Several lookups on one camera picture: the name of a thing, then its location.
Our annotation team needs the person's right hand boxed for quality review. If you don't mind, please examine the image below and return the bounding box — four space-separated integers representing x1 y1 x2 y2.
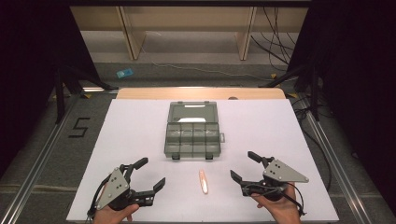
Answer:
249 182 304 224

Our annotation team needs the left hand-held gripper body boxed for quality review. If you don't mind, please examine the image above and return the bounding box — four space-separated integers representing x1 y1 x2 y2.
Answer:
95 167 155 212

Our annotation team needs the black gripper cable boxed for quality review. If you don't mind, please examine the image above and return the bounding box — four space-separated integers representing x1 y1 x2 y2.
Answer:
86 174 114 224
241 181 308 217

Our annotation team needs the light wooden furniture leg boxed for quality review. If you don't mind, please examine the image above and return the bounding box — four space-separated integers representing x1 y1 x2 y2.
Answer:
116 6 148 62
234 6 259 62

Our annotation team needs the pale orange thin stick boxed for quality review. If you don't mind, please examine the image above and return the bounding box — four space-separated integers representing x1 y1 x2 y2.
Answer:
198 169 209 195

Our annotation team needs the grey clear compartment box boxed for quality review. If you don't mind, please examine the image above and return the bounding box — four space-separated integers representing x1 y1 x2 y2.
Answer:
163 100 226 161

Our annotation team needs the white floor cable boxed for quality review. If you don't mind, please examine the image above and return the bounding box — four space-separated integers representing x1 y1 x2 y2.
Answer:
138 31 275 82

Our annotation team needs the person's left hand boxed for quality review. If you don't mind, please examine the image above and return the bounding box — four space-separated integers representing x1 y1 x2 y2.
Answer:
92 203 140 224

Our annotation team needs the light wooden table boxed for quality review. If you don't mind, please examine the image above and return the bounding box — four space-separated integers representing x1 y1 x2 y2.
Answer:
115 87 287 101

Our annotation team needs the blue card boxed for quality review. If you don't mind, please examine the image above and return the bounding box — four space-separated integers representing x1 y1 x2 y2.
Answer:
116 67 135 79

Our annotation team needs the bundle of black cables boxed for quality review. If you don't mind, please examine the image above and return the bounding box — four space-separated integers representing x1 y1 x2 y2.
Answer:
249 6 299 73

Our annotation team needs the white table mat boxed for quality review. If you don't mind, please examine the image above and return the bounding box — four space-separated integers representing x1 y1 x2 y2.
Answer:
65 98 340 223

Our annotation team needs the dark curtain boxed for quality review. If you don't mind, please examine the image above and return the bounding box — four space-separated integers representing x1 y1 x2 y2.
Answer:
0 0 104 175
286 0 396 206

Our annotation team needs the black floor cable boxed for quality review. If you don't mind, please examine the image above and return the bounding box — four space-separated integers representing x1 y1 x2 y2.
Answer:
289 94 333 192

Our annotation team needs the aluminium floor rail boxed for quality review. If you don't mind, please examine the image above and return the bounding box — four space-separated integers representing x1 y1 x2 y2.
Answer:
0 87 120 224
304 109 374 224

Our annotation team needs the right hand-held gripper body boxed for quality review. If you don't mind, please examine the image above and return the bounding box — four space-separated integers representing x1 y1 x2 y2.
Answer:
241 159 310 202

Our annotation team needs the black metal stand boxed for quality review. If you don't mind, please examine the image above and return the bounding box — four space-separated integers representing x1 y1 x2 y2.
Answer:
257 62 322 122
53 63 120 125

